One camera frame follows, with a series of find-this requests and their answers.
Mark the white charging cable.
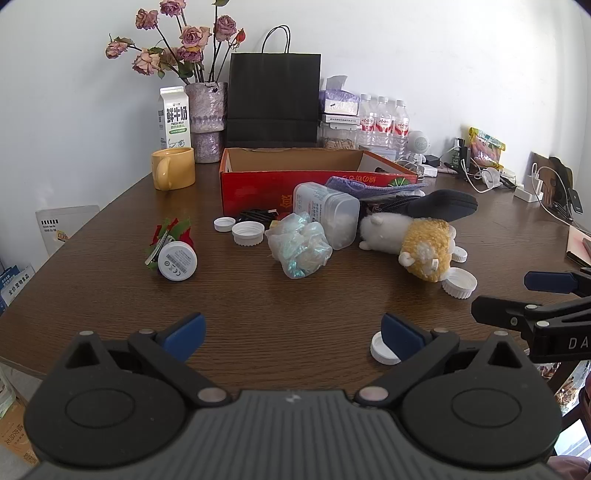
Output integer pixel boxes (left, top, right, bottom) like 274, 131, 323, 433
455, 166, 518, 195

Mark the clear plastic container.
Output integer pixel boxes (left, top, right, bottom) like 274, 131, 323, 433
294, 182, 360, 250

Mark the clear jar of seeds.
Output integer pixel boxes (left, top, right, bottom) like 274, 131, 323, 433
322, 124, 359, 151

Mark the pink notebook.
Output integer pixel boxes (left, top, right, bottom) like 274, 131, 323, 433
566, 225, 591, 268

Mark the white yellow plush toy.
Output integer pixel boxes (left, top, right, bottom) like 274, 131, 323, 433
359, 212, 462, 282

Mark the purple textured vase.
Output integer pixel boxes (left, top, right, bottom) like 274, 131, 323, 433
185, 82, 228, 164

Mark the blue white carton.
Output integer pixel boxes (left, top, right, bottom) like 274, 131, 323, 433
0, 263, 37, 315

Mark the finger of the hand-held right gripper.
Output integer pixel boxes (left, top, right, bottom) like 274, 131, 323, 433
524, 268, 591, 296
471, 295, 591, 343

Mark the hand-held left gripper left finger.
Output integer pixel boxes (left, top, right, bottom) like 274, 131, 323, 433
65, 312, 232, 408

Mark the grey tin box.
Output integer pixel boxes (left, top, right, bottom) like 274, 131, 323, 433
359, 146, 398, 161

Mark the red cardboard box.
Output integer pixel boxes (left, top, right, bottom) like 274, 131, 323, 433
219, 148, 420, 219

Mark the clear plastic bag bundle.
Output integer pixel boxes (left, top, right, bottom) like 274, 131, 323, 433
265, 212, 333, 280

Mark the dried pink rose bouquet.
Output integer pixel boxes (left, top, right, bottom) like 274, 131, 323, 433
105, 0, 246, 86

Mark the red green fabric flower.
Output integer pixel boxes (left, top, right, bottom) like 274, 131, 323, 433
144, 217, 195, 266

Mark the black usb cable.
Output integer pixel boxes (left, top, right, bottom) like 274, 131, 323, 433
238, 209, 280, 227

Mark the white milk carton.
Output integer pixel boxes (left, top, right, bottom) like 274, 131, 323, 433
159, 86, 192, 151

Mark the large ridged white cap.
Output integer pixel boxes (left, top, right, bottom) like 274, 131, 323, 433
232, 222, 265, 247

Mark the white round jar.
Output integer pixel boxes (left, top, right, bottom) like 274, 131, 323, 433
158, 240, 198, 282

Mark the purple cloth drawstring pouch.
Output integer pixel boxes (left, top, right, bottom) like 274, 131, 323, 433
324, 174, 428, 200

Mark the yellow pink snack bag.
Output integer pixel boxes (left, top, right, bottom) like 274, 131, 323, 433
468, 128, 506, 169

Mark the white earphone cable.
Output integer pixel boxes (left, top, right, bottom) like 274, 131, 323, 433
396, 158, 439, 178

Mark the dark grey pouch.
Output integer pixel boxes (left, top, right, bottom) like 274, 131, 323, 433
365, 189, 478, 223

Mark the white round desk gadget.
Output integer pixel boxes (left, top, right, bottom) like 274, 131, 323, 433
406, 130, 430, 163

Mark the black paper bag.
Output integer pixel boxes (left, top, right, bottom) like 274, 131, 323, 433
226, 25, 322, 148

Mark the purple tissue pack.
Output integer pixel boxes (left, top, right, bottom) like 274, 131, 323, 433
318, 75, 361, 116

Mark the brown cardboard carton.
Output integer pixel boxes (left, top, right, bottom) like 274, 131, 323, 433
0, 401, 38, 463

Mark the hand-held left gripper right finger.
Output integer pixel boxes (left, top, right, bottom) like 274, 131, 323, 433
355, 312, 522, 408

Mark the yellow ceramic mug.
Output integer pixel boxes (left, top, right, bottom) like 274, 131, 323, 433
151, 148, 197, 191

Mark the white paper pamphlet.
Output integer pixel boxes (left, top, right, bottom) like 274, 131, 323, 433
36, 205, 101, 257

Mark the wooden phone stand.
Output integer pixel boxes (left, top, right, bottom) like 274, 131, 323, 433
530, 151, 580, 220

